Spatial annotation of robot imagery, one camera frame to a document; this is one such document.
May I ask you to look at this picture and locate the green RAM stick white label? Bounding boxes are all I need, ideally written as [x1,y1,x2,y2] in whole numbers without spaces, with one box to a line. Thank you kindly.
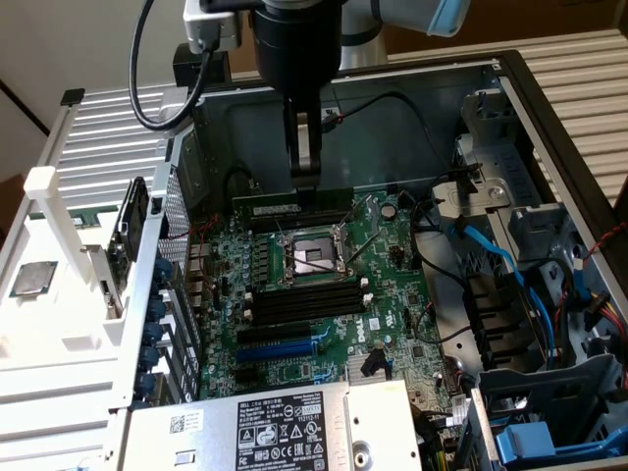
[232,184,355,218]

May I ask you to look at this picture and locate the long black expansion slot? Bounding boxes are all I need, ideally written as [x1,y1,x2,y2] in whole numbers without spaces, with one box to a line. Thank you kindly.
[236,321,314,346]

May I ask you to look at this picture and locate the black plastic air shroud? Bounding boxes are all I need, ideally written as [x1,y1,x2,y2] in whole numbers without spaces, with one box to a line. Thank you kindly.
[463,273,534,372]

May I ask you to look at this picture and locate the metal locking lever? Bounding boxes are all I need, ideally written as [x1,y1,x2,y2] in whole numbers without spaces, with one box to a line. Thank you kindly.
[338,193,374,228]
[345,228,382,266]

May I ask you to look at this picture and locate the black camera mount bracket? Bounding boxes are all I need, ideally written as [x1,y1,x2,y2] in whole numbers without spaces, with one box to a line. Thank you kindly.
[198,0,266,15]

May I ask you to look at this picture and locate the silver power supply unit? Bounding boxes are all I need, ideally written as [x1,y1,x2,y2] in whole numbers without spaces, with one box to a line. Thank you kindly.
[115,378,424,471]

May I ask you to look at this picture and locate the open PC case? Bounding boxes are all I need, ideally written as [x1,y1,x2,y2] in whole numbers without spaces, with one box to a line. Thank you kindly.
[110,48,628,471]

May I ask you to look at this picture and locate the blue expansion slot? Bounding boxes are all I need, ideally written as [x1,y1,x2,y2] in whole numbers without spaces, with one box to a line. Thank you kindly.
[234,338,319,365]

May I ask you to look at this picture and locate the printed cardboard box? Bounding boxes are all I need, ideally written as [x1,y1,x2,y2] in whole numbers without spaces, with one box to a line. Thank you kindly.
[228,14,261,75]

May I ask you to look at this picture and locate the red and black twisted wire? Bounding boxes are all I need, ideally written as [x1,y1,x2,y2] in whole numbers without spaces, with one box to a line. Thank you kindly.
[573,223,628,269]

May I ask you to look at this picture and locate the blue flat data wire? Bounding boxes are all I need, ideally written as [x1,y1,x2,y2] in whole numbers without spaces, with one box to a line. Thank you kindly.
[571,264,593,315]
[524,282,565,367]
[449,214,527,288]

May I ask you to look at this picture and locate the blue disk bay latch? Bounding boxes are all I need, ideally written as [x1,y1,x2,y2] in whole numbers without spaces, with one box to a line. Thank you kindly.
[494,420,558,463]

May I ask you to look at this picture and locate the white parts rack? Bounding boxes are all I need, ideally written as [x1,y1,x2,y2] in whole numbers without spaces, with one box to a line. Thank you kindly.
[0,166,166,377]

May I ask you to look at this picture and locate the CPU socket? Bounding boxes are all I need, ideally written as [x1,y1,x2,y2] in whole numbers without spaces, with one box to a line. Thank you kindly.
[277,223,357,288]

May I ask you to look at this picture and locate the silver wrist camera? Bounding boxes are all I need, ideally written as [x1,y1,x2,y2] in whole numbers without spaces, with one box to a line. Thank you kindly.
[183,0,242,54]

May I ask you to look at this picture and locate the silver CPU chip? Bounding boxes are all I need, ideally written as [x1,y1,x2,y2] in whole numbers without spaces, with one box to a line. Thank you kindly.
[8,261,59,299]

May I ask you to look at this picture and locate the yellow and red power wires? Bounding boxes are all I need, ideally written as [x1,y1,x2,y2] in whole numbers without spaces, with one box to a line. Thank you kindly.
[586,288,628,328]

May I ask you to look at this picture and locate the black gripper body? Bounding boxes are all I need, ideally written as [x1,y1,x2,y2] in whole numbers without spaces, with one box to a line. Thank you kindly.
[252,0,342,99]

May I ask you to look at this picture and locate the grey disk bay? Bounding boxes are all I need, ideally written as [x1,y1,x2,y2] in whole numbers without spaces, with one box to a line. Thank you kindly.
[470,352,628,471]

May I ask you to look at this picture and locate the black graphics card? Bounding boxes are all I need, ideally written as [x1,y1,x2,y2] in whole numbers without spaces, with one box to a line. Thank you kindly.
[80,176,152,320]

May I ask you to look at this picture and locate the plain cardboard box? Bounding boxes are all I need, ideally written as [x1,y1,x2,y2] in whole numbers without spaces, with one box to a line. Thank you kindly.
[382,0,628,53]

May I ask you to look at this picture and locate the green Dell motherboard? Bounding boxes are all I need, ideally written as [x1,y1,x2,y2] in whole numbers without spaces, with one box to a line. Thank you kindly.
[188,188,475,411]

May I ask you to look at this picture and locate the silver chipset heatsink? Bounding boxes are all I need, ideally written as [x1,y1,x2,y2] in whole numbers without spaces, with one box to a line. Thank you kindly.
[346,351,393,380]

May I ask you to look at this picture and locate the black box device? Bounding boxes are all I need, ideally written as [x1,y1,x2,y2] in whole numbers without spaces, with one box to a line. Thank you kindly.
[171,42,232,89]

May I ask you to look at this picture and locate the black camera cable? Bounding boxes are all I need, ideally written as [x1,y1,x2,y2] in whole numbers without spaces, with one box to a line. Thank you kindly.
[129,0,213,131]

